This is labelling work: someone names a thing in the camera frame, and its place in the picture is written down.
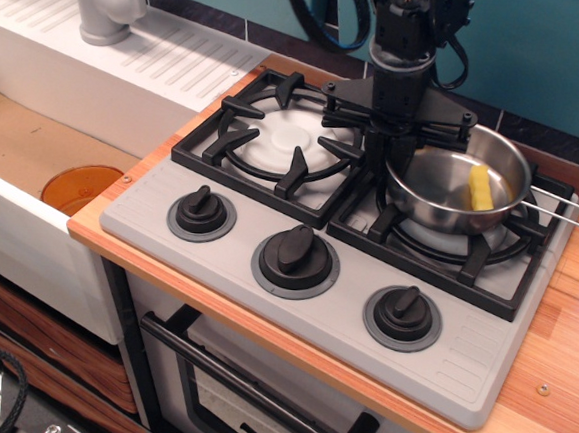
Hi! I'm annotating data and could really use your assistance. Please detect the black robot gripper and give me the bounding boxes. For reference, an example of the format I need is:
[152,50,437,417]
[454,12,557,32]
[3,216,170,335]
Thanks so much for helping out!
[322,69,477,184]

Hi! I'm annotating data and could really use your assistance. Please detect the stainless steel pan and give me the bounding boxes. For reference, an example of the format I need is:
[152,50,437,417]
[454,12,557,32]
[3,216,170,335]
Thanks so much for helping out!
[385,125,579,235]

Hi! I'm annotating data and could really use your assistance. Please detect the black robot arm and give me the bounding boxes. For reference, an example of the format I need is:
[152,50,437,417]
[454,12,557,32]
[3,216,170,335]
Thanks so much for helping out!
[289,0,478,176]

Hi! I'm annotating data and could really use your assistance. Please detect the black middle stove knob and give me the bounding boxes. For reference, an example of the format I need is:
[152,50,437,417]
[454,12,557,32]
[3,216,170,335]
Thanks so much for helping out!
[250,224,341,300]

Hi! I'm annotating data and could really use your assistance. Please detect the black stove knob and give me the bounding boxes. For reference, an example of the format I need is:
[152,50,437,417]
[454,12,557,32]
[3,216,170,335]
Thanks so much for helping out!
[363,286,443,353]
[250,224,341,300]
[167,185,237,243]

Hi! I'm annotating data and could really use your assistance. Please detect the black right stove knob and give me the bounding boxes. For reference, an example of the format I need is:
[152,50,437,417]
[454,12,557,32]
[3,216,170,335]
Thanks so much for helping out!
[363,286,443,353]

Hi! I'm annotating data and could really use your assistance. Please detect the black left stove knob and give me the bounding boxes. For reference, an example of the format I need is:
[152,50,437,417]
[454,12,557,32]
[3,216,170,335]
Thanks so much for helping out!
[167,185,237,243]

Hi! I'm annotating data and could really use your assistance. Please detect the grey toy stove top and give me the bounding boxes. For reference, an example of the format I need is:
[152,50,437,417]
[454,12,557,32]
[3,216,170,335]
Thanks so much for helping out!
[100,134,573,430]

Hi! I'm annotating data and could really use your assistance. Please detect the black left burner grate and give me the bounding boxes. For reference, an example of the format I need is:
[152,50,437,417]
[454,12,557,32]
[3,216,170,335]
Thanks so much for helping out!
[171,69,367,229]

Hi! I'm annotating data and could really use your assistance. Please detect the black burner grate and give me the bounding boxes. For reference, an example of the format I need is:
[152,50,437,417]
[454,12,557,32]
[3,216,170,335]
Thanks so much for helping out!
[326,172,574,321]
[171,69,367,229]

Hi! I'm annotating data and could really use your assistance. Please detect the black right burner grate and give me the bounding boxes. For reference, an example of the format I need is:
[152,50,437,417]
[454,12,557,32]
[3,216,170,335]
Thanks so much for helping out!
[326,172,574,321]

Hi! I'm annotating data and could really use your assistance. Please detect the grey toy faucet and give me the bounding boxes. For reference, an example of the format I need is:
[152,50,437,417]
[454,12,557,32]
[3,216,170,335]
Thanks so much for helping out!
[78,0,147,46]

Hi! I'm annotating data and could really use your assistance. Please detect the orange plastic plate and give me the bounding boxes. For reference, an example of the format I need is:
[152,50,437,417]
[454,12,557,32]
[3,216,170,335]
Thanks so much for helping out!
[40,165,123,216]

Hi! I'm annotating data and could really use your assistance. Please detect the white toy sink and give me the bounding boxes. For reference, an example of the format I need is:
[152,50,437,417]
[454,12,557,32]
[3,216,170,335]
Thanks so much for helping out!
[0,0,267,344]

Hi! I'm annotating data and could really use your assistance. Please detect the wooden drawer fronts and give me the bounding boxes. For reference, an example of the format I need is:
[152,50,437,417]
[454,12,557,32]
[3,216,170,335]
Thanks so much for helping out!
[0,276,146,433]

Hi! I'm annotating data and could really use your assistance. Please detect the oven door with handle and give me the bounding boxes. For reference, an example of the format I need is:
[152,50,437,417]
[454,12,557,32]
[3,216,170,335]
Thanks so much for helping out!
[130,299,462,433]

